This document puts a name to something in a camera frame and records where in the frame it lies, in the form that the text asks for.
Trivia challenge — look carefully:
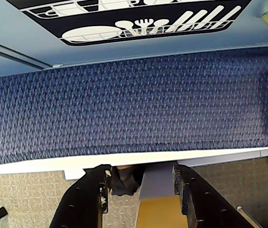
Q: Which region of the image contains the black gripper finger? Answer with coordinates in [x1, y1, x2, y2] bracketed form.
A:
[171, 163, 259, 228]
[48, 163, 113, 228]

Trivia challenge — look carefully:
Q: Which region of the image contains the blue-gray toy kitchen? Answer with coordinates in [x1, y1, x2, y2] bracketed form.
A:
[0, 0, 268, 79]

